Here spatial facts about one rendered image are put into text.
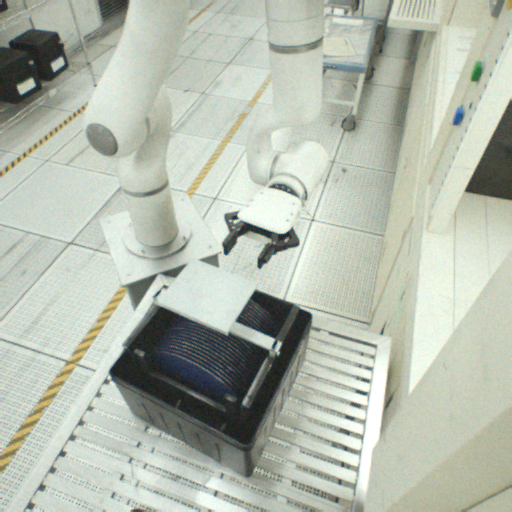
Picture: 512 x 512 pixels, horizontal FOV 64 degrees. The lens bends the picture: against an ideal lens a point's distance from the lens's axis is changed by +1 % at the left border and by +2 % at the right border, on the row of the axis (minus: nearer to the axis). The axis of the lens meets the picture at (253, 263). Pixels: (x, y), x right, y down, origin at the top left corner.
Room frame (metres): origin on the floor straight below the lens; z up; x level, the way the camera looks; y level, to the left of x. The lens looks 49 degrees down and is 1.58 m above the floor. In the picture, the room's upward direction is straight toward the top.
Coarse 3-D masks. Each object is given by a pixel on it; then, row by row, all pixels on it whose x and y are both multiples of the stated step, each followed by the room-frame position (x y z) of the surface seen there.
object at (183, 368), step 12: (156, 360) 0.34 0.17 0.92; (168, 360) 0.33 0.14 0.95; (180, 360) 0.32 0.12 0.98; (168, 372) 0.33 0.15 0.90; (180, 372) 0.32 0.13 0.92; (192, 372) 0.31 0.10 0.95; (204, 372) 0.30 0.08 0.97; (192, 384) 0.31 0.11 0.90; (204, 384) 0.30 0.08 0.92; (216, 384) 0.29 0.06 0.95; (216, 396) 0.29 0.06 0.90
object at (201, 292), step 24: (192, 264) 0.43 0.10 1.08; (168, 288) 0.46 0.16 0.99; (192, 288) 0.38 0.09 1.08; (216, 288) 0.38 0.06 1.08; (240, 288) 0.38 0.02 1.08; (168, 312) 0.42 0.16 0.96; (192, 312) 0.34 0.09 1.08; (216, 312) 0.34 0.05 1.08; (240, 312) 0.34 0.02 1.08; (288, 312) 0.40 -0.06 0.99; (144, 336) 0.36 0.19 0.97; (240, 336) 0.34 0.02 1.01; (264, 336) 0.34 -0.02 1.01; (288, 336) 0.41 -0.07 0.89; (144, 360) 0.32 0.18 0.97; (264, 360) 0.31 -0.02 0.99; (168, 384) 0.30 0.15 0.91; (264, 384) 0.31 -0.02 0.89; (216, 408) 0.26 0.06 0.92; (240, 408) 0.24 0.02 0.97; (240, 432) 0.25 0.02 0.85
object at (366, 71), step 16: (336, 16) 3.56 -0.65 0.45; (352, 16) 3.54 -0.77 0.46; (336, 32) 3.22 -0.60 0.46; (352, 32) 3.21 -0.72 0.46; (368, 32) 3.20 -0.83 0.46; (368, 48) 2.92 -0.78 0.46; (336, 64) 2.69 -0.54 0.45; (352, 64) 2.67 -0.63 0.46; (368, 64) 3.46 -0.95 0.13; (352, 112) 2.65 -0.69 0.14; (352, 128) 2.64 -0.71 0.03
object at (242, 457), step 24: (120, 360) 0.34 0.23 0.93; (288, 360) 0.42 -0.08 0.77; (120, 384) 0.30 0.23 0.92; (144, 384) 0.36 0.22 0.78; (288, 384) 0.34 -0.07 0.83; (144, 408) 0.29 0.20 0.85; (168, 408) 0.26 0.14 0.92; (192, 408) 0.32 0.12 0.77; (264, 408) 0.32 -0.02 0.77; (168, 432) 0.27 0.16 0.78; (192, 432) 0.24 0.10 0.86; (216, 432) 0.22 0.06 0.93; (264, 432) 0.24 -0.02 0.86; (216, 456) 0.22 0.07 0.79; (240, 456) 0.20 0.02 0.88
